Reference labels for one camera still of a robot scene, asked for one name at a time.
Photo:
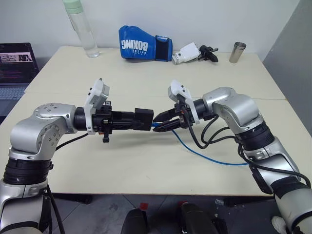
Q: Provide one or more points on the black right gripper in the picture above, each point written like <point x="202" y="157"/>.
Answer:
<point x="183" y="118"/>

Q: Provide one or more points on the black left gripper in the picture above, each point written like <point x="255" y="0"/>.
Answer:
<point x="102" y="119"/>

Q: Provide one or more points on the small black box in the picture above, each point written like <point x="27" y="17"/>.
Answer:
<point x="144" y="117"/>

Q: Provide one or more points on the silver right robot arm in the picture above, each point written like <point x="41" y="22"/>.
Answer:
<point x="231" y="102"/>

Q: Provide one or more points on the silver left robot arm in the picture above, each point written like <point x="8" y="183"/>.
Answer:
<point x="48" y="114"/>

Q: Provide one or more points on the white and black robotic hand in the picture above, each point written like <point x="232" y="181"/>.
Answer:
<point x="186" y="53"/>

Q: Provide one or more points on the blue boxing glove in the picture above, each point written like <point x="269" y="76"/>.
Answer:
<point x="139" y="45"/>

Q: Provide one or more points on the clear green-capped water bottle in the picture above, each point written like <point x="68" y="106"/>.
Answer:
<point x="86" y="31"/>

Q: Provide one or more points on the metal cup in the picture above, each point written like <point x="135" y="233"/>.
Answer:
<point x="237" y="53"/>

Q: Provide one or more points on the dark rounded shape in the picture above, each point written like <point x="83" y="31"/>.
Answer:
<point x="195" y="219"/>
<point x="135" y="221"/>

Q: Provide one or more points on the open laptop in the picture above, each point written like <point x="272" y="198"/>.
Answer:
<point x="14" y="63"/>

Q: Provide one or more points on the white shoe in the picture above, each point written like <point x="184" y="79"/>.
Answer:
<point x="277" y="223"/>

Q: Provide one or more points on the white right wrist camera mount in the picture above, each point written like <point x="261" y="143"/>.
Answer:
<point x="176" y="89"/>

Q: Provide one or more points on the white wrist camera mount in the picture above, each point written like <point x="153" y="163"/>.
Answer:
<point x="176" y="89"/>
<point x="98" y="87"/>

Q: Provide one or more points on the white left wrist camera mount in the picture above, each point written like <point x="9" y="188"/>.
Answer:
<point x="98" y="87"/>

